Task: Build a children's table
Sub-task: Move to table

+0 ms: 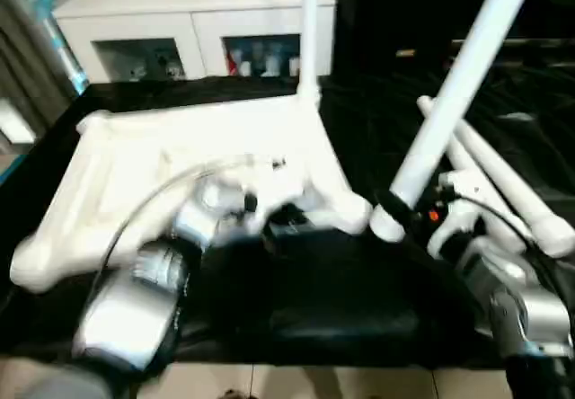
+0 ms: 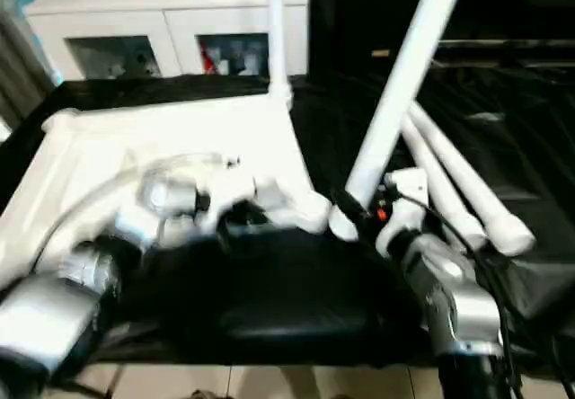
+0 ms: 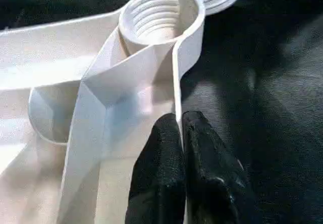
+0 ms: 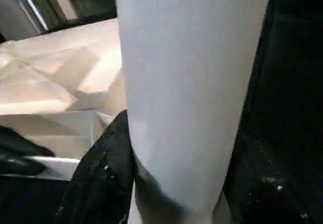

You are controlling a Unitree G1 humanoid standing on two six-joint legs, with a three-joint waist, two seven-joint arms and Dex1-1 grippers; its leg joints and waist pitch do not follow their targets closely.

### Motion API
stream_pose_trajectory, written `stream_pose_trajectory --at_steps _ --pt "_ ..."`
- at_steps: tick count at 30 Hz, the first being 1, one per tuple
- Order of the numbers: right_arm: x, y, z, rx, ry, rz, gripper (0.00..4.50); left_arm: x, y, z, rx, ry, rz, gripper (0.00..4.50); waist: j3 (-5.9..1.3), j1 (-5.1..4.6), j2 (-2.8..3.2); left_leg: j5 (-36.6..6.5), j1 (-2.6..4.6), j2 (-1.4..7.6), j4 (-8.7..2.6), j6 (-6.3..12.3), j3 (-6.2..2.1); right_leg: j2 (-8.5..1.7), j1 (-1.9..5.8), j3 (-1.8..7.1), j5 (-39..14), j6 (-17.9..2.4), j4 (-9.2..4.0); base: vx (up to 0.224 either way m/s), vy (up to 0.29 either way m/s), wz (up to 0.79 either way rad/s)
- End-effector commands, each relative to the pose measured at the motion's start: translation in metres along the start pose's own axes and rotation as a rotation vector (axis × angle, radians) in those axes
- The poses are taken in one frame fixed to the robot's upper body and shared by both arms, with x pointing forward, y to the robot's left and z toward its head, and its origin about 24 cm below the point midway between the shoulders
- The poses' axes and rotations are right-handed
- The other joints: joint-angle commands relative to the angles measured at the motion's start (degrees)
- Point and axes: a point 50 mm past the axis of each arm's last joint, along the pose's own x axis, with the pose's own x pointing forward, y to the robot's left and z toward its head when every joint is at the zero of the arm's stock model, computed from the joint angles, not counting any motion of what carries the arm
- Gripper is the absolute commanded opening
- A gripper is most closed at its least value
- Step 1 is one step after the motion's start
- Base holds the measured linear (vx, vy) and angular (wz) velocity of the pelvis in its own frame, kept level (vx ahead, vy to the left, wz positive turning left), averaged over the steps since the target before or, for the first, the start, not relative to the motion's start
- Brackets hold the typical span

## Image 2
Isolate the white plastic table top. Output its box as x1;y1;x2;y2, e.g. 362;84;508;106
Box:
0;83;332;284

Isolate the white plastic table leg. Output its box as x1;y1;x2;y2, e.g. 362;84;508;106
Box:
407;101;536;257
401;113;490;251
264;0;294;104
329;0;472;242

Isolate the black work mat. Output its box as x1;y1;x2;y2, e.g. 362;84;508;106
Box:
0;73;575;368

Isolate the black robot foot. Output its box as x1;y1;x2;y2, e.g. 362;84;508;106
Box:
190;387;231;399

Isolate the white glass-door cabinet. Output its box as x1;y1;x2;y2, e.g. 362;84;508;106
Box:
24;0;312;82

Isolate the black piano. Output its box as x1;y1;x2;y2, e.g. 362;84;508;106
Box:
308;0;575;77

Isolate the grey curtain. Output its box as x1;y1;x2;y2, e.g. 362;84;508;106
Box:
0;0;60;127

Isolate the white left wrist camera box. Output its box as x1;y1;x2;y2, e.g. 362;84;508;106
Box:
197;173;262;239

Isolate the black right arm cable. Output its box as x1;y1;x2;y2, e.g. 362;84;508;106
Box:
389;186;575;399

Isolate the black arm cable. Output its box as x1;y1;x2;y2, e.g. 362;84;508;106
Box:
26;153;240;266
389;186;575;399

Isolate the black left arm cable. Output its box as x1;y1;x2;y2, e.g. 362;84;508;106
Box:
26;153;240;266

